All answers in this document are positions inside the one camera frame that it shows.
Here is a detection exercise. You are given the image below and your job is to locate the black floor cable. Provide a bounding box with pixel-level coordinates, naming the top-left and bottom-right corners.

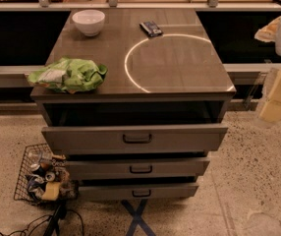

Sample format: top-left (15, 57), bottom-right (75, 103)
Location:
top-left (0, 207), bottom-right (85, 236)

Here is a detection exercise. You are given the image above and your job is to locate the clear plastic bottle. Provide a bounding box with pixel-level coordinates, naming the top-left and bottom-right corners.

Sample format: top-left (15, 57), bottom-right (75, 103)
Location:
top-left (28, 150), bottom-right (52, 164)

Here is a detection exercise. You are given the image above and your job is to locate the top grey drawer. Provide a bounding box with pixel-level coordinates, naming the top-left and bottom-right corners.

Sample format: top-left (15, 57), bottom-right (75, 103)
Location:
top-left (42, 124), bottom-right (228, 155)

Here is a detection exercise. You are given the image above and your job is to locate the green rice chip bag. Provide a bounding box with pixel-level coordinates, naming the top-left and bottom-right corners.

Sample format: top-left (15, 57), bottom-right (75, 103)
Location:
top-left (28, 57), bottom-right (107, 93)

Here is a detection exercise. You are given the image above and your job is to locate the grey drawer cabinet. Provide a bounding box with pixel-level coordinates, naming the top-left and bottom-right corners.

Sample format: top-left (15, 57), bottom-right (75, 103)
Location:
top-left (31, 9), bottom-right (235, 187)

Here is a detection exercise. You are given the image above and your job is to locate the grey drawer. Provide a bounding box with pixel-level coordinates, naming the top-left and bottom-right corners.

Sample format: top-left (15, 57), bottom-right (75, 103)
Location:
top-left (79, 183), bottom-right (198, 201)
top-left (67, 157), bottom-right (210, 180)
top-left (42, 124), bottom-right (228, 155)

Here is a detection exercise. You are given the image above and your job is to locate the bottom grey drawer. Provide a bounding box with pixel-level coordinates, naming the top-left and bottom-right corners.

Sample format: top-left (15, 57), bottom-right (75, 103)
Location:
top-left (79, 183), bottom-right (198, 201)

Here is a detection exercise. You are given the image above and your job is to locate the black wire basket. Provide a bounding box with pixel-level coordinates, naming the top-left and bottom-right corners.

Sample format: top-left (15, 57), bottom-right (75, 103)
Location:
top-left (14, 144), bottom-right (79, 205)

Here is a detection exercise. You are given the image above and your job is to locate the crushed can in basket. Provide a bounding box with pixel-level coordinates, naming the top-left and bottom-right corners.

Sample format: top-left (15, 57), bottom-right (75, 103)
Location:
top-left (45, 171), bottom-right (55, 182)

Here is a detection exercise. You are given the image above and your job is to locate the middle grey drawer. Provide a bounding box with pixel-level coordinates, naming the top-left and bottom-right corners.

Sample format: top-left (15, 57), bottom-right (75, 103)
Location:
top-left (67, 157), bottom-right (210, 180)

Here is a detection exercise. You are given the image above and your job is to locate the white ceramic bowl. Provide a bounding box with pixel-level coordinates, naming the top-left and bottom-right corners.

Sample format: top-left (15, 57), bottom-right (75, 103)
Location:
top-left (72, 10), bottom-right (105, 36)

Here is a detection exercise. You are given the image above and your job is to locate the yellow sponge in basket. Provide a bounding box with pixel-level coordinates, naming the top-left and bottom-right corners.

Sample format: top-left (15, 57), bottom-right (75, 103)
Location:
top-left (41, 182), bottom-right (61, 201)

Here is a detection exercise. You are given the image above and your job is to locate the blue tape cross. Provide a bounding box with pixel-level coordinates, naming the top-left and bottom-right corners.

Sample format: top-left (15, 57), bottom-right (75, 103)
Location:
top-left (121, 200), bottom-right (156, 236)

